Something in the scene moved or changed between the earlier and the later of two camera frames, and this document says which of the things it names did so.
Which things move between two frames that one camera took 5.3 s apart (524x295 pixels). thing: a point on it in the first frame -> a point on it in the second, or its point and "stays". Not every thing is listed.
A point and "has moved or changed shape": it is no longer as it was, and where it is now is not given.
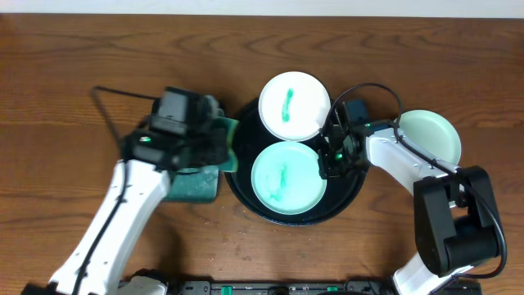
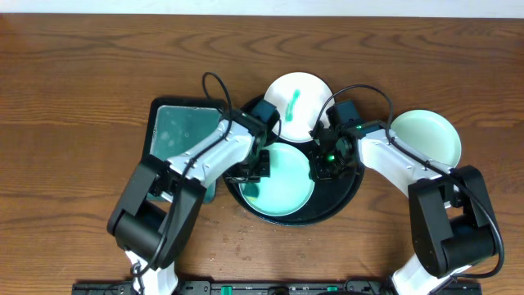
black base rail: x=371 y=286 stays
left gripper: x=219 y=139 -> x=254 y=167
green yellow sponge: x=232 y=164 has moved or changed shape
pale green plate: x=431 y=132 stays
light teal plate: x=286 y=179 has moved or changed shape
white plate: x=294 y=106 stays
